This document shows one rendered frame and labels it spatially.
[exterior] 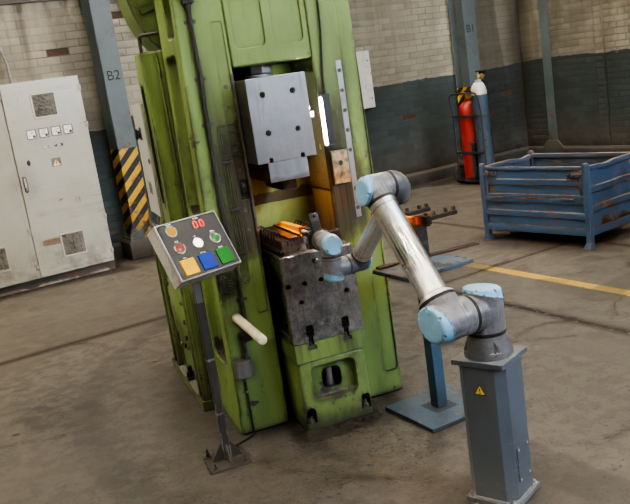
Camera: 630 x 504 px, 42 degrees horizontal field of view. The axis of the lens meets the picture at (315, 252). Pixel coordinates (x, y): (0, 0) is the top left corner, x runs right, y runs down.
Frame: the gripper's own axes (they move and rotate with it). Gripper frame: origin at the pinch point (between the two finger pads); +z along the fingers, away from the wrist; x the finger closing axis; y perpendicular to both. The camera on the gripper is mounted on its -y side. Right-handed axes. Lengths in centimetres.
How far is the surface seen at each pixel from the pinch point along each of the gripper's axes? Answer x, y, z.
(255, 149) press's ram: -17.3, -41.8, 3.7
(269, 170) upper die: -12.2, -30.8, 3.3
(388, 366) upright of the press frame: 41, 88, 17
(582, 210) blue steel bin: 305, 74, 188
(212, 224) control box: -45.5, -12.3, -4.7
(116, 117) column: -11, -50, 567
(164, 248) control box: -71, -9, -19
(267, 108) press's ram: -8, -60, 4
